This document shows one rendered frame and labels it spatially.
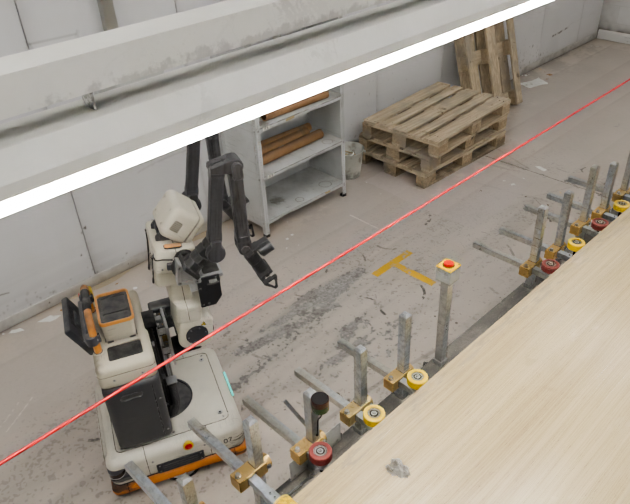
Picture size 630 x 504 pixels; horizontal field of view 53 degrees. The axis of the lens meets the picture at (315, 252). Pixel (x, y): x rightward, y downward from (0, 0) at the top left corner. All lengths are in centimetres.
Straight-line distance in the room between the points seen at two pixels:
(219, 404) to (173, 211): 110
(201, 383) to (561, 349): 178
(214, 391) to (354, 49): 249
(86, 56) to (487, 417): 192
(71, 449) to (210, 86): 297
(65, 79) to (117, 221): 384
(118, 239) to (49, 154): 390
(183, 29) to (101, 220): 374
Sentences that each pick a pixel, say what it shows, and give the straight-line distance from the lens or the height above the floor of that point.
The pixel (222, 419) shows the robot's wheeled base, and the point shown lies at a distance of 325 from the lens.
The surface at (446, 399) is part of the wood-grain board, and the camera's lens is 245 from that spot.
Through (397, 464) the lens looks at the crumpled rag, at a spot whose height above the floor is 92.
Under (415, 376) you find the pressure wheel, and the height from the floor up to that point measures 91.
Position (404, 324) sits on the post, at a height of 110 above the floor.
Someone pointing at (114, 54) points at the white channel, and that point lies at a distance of 89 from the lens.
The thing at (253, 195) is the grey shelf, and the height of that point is 34.
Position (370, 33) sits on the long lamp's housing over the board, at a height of 237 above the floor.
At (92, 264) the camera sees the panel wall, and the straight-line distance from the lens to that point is 473.
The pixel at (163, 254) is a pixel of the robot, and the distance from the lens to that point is 272.
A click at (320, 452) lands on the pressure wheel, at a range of 227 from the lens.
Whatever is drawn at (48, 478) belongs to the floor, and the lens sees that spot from 366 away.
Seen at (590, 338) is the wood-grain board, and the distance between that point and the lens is 283.
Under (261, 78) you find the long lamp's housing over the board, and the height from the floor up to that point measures 236.
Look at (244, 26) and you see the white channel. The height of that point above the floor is 244.
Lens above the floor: 269
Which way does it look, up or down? 34 degrees down
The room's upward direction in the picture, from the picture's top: 3 degrees counter-clockwise
